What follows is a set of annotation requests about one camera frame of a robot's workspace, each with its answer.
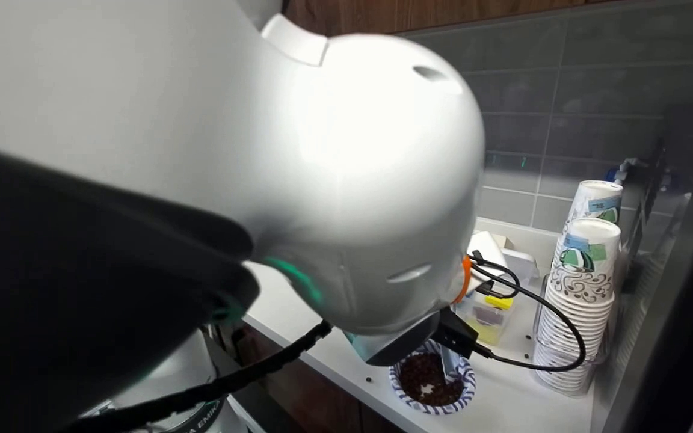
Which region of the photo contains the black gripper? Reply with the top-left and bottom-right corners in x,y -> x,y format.
344,314 -> 446,369

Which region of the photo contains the blue white patterned paper bowl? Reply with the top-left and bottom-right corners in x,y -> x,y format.
388,340 -> 478,419

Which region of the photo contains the yellow toy block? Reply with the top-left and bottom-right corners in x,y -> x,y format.
481,294 -> 517,314

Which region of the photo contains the clear plastic toy box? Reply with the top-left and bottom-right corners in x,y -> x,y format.
465,229 -> 543,341

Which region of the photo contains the patterned paper cup stack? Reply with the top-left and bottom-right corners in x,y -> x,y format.
532,216 -> 623,396
566,177 -> 625,229

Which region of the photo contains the dark tall appliance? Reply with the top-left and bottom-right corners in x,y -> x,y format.
591,104 -> 693,433

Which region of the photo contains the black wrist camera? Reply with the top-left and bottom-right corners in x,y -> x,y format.
432,306 -> 481,361

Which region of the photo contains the orange arm strap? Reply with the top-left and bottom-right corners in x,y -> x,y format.
451,253 -> 478,307

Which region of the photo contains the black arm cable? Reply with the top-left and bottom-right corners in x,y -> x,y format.
59,249 -> 590,433

